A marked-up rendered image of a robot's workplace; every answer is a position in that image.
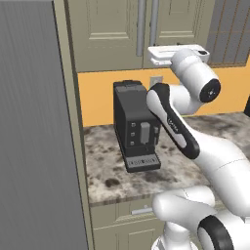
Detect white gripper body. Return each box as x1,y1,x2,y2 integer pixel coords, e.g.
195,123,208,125
146,44,200,68

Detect olive base cabinet door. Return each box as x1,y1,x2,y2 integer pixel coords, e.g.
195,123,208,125
92,218,168,250

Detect grey window blinds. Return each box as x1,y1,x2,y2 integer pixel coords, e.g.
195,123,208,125
204,0,250,68

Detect black coffee machine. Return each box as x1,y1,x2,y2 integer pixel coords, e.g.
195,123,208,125
112,79,162,174

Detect olive tall side panel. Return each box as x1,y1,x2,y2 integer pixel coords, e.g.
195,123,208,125
53,0,96,250

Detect grey fridge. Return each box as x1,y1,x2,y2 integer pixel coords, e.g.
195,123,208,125
0,0,90,250

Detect olive drawer front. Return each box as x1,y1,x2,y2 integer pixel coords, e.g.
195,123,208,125
90,197,164,229

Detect grey wall socket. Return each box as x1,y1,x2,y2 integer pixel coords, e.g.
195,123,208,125
148,75,164,90

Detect grey bar cabinet handle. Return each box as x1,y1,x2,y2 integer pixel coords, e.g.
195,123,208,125
136,0,146,58
148,0,160,47

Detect olive wall cabinet door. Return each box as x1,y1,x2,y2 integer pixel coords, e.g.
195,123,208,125
65,0,145,73
143,0,217,70

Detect grey drawer handle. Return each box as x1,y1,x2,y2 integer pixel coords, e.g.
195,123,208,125
131,206,154,216

